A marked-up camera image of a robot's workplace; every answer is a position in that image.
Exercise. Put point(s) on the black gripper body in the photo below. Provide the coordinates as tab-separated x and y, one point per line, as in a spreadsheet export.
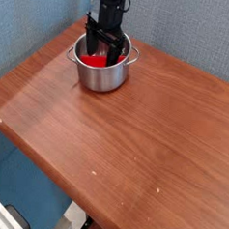
108	25

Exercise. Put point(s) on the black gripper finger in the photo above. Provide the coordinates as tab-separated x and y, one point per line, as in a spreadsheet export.
92	41
114	51

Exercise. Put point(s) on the red object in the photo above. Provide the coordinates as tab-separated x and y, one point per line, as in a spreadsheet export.
93	61

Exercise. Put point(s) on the silver metal pot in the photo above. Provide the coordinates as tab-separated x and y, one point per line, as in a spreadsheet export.
102	79

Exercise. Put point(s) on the black box on floor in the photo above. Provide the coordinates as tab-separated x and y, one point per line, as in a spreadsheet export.
13	211

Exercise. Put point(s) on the white table leg bracket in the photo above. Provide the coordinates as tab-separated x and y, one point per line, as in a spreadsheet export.
73	218

